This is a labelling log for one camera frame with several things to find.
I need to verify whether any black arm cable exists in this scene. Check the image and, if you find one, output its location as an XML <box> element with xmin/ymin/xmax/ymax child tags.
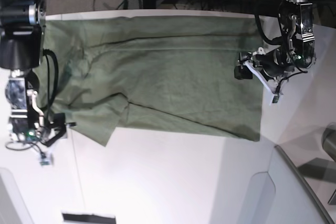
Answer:
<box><xmin>254</xmin><ymin>11</ymin><xmax>281</xmax><ymax>46</ymax></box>
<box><xmin>5</xmin><ymin>48</ymin><xmax>60</xmax><ymax>151</ymax></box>

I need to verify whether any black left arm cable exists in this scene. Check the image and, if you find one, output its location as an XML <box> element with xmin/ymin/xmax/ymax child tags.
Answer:
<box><xmin>254</xmin><ymin>11</ymin><xmax>281</xmax><ymax>46</ymax></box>

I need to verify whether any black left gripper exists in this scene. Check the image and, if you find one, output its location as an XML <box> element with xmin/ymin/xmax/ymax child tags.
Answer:
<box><xmin>234</xmin><ymin>50</ymin><xmax>294</xmax><ymax>81</ymax></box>

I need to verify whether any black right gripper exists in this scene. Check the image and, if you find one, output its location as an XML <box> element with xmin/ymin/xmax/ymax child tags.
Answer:
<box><xmin>40</xmin><ymin>113</ymin><xmax>77</xmax><ymax>147</ymax></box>

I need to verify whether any grey metal stand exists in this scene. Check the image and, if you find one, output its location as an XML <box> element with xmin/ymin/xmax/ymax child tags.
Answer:
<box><xmin>275</xmin><ymin>122</ymin><xmax>335</xmax><ymax>223</ymax></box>

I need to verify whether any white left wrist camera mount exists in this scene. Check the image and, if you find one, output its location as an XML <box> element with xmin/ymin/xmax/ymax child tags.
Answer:
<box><xmin>244</xmin><ymin>47</ymin><xmax>282</xmax><ymax>104</ymax></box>

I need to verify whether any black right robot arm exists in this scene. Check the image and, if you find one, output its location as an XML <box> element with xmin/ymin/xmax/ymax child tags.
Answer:
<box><xmin>1</xmin><ymin>0</ymin><xmax>73</xmax><ymax>147</ymax></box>

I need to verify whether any green t-shirt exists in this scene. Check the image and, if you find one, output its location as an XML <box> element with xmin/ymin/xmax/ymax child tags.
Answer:
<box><xmin>44</xmin><ymin>16</ymin><xmax>263</xmax><ymax>146</ymax></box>

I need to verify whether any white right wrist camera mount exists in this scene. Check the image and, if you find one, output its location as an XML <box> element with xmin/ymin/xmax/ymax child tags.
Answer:
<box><xmin>33</xmin><ymin>136</ymin><xmax>69</xmax><ymax>168</ymax></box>

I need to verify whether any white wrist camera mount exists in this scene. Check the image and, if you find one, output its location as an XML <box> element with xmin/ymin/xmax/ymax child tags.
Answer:
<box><xmin>33</xmin><ymin>136</ymin><xmax>69</xmax><ymax>168</ymax></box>
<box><xmin>244</xmin><ymin>47</ymin><xmax>282</xmax><ymax>104</ymax></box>

